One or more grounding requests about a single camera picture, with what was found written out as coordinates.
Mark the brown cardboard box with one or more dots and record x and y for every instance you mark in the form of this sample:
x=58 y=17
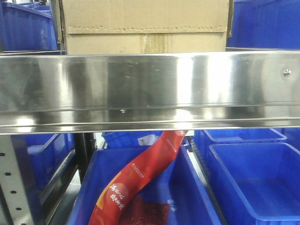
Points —
x=146 y=26

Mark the stainless steel shelf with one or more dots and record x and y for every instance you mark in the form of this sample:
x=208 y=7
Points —
x=181 y=91

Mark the blue bin rear centre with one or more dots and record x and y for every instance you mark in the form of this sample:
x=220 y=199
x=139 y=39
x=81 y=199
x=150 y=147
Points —
x=131 y=138

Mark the blue bin rear right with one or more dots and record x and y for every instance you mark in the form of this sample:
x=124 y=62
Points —
x=204 y=138

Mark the blue bin with package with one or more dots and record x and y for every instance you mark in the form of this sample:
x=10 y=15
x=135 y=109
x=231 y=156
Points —
x=178 y=185

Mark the red snack package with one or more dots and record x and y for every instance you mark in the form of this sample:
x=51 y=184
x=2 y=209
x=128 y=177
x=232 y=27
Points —
x=135 y=176

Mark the blue bin lower left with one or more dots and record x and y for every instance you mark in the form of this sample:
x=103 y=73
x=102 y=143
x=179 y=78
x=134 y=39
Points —
x=46 y=152

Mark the blue bin lower right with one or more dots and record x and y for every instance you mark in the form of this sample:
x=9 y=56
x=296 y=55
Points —
x=256 y=184

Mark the blue bin upper right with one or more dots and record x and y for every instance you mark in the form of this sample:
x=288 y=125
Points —
x=265 y=24

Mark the blue bin upper left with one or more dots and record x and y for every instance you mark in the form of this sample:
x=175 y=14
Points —
x=26 y=27

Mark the perforated white shelf post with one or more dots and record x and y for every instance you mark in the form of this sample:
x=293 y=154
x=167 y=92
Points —
x=13 y=167

